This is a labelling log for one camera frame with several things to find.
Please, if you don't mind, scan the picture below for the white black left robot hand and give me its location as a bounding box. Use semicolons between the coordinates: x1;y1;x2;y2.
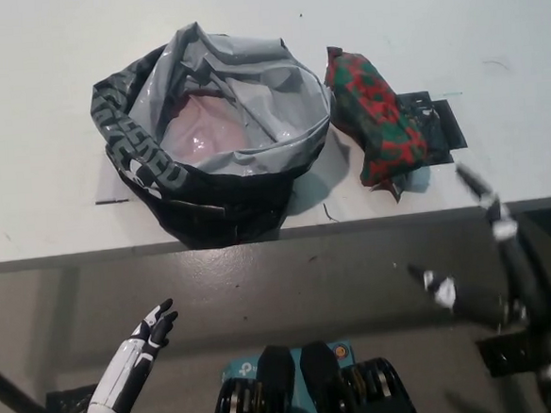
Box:
80;297;186;413

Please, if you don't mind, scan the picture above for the black tape patch on table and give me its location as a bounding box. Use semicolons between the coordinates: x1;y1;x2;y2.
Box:
392;88;470;169

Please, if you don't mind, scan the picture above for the black table leg bar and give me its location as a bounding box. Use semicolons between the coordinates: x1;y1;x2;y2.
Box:
0;352;53;413

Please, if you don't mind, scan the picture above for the pink plastic pouch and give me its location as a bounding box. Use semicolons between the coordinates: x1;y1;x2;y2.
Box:
156;89;249;161

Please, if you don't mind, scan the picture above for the red green coffee bean bag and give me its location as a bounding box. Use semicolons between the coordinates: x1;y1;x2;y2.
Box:
320;40;433;208

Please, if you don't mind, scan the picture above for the black plastic bag grey lining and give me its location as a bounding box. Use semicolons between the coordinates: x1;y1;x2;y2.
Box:
84;18;344;256

